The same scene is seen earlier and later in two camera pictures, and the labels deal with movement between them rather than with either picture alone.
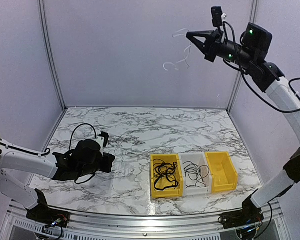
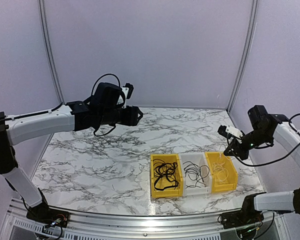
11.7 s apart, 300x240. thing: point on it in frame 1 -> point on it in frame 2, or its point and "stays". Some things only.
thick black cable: x=165 y=187 stays
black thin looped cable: x=161 y=168 stays
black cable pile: x=196 y=172 stays
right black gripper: x=210 y=48 -> x=238 y=151
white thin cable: x=187 y=51 -> x=222 y=173
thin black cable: x=165 y=172 stays
